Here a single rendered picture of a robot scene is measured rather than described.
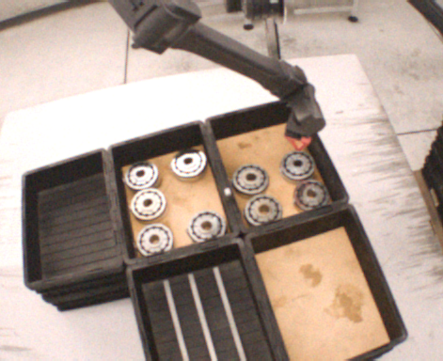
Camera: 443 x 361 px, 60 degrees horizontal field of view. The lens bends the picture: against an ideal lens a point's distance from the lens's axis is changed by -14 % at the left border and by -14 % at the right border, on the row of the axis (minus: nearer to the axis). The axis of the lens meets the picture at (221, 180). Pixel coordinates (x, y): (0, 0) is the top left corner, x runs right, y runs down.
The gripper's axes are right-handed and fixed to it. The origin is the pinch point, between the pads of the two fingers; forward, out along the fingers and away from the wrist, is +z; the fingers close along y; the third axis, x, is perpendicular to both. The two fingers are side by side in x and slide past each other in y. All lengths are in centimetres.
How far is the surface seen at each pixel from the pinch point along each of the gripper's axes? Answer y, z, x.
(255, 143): 4.5, 13.8, 15.8
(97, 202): -32, 13, 52
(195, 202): -21.1, 13.4, 23.8
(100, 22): 145, 96, 211
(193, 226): -29.2, 10.6, 19.9
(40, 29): 126, 95, 269
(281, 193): -9.5, 13.8, 2.3
